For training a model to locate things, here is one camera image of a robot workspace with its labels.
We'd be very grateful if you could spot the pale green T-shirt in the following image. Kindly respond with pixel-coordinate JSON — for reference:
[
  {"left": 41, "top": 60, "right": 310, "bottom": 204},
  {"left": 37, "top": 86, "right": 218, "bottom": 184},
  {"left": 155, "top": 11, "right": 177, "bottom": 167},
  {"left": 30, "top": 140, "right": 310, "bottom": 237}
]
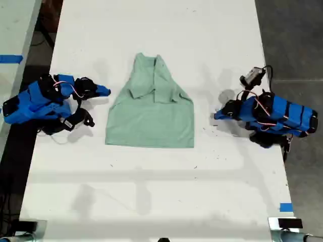
[{"left": 104, "top": 52, "right": 195, "bottom": 149}]

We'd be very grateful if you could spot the long blue tape strip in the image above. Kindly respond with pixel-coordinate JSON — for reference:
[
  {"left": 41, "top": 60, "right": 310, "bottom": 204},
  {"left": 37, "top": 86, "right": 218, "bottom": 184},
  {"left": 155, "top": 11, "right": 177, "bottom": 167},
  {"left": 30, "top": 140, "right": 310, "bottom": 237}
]
[{"left": 0, "top": 54, "right": 24, "bottom": 64}]

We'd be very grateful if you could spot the pale side table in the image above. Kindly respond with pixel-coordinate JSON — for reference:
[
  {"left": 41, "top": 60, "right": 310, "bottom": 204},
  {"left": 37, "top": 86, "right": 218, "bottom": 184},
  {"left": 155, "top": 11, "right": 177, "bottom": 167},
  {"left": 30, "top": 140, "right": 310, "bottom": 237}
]
[{"left": 0, "top": 0, "right": 43, "bottom": 154}]

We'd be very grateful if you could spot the short blue tape strip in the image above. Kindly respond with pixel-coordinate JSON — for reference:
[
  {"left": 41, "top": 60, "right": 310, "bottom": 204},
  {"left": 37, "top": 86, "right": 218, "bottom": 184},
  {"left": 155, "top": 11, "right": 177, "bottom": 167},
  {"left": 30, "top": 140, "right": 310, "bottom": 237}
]
[{"left": 279, "top": 202, "right": 294, "bottom": 213}]

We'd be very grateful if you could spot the metal clamp plate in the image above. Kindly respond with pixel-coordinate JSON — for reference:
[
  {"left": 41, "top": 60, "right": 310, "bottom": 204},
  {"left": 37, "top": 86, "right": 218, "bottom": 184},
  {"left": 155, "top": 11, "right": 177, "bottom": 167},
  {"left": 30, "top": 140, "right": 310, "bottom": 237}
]
[
  {"left": 17, "top": 219, "right": 48, "bottom": 242},
  {"left": 267, "top": 217, "right": 304, "bottom": 242}
]

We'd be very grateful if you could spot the small black box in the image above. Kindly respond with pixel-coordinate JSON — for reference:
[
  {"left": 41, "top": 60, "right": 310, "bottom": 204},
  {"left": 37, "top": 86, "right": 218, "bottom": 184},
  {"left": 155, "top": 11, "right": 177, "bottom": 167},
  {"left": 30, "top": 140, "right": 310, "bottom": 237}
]
[
  {"left": 278, "top": 218, "right": 303, "bottom": 229},
  {"left": 18, "top": 221, "right": 38, "bottom": 231}
]

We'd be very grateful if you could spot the grey metal pipe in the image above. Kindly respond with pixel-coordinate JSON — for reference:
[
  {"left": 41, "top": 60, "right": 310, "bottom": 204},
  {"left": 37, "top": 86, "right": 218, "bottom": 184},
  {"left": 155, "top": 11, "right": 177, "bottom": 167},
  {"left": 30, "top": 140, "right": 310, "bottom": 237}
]
[
  {"left": 279, "top": 230, "right": 323, "bottom": 242},
  {"left": 0, "top": 233, "right": 34, "bottom": 242}
]

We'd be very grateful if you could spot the red white arm wire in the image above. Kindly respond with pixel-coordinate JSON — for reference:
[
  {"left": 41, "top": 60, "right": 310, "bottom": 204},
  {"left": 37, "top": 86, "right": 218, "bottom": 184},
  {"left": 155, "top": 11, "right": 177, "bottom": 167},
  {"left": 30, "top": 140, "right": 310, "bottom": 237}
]
[
  {"left": 253, "top": 96, "right": 311, "bottom": 134},
  {"left": 52, "top": 80, "right": 86, "bottom": 99}
]

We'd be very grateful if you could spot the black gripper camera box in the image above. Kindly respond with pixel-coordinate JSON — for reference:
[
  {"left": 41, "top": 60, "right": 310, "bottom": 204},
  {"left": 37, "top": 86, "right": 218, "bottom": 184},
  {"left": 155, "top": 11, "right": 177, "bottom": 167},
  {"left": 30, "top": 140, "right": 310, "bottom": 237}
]
[{"left": 59, "top": 108, "right": 96, "bottom": 132}]

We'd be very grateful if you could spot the grey gripper camera box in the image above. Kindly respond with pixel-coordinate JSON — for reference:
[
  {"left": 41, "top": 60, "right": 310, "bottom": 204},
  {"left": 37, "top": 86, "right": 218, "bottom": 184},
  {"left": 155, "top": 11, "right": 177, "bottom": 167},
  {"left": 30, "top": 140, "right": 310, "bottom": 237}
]
[{"left": 239, "top": 66, "right": 267, "bottom": 87}]

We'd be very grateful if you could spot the black camera cable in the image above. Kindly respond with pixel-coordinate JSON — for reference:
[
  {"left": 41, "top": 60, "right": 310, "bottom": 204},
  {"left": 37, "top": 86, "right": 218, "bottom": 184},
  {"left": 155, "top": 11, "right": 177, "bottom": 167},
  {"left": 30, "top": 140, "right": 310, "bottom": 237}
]
[{"left": 261, "top": 65, "right": 275, "bottom": 94}]

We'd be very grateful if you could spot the white thin cable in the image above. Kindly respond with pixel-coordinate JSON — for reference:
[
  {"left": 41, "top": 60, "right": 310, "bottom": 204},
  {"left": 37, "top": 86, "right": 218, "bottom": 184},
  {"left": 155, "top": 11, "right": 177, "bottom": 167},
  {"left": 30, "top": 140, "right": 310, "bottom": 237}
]
[{"left": 48, "top": 133, "right": 70, "bottom": 145}]

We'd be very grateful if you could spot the black floor cable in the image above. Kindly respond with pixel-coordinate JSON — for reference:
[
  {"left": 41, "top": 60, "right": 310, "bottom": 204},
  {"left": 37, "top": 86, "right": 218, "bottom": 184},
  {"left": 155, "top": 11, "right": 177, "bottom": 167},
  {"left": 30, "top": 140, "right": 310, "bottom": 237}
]
[{"left": 30, "top": 21, "right": 56, "bottom": 49}]

